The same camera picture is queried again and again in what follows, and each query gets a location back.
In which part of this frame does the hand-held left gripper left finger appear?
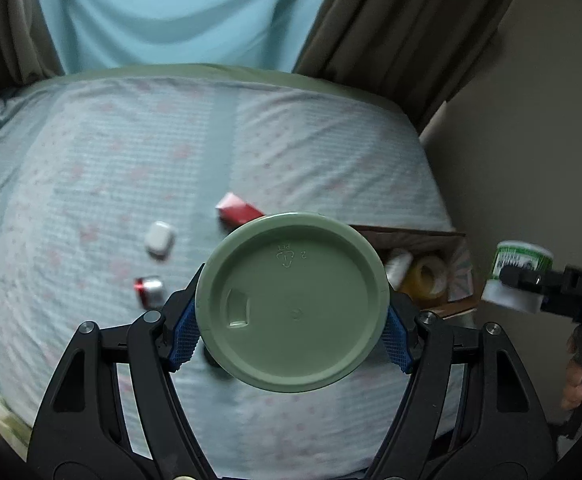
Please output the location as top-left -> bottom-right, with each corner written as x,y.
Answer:
27,262 -> 208,480

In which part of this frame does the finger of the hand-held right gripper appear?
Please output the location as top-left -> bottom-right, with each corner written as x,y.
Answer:
498,264 -> 566,295

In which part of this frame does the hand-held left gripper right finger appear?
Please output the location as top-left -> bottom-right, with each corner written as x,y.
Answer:
366,292 -> 558,480

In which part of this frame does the green white labelled bottle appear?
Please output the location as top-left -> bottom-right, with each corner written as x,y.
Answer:
481,240 -> 555,315

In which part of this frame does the brown cardboard box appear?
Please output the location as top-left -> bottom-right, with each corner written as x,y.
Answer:
345,223 -> 478,319

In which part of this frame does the green plastic cup lid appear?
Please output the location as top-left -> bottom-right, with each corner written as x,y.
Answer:
194,212 -> 391,392

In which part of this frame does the red silver small can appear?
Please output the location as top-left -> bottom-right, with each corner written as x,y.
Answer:
133,274 -> 166,310

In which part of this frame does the yellow tape roll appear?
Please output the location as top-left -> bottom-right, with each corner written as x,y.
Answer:
399,255 -> 450,303

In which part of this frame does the white roll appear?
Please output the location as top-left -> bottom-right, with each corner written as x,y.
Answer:
384,249 -> 415,292

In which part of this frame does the white earbud case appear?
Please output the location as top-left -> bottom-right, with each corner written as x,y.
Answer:
144,220 -> 177,262

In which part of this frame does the red box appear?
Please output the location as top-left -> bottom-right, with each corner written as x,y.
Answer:
214,191 -> 267,234

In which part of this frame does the light blue curtain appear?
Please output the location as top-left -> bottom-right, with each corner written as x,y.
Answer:
33,0 -> 344,77

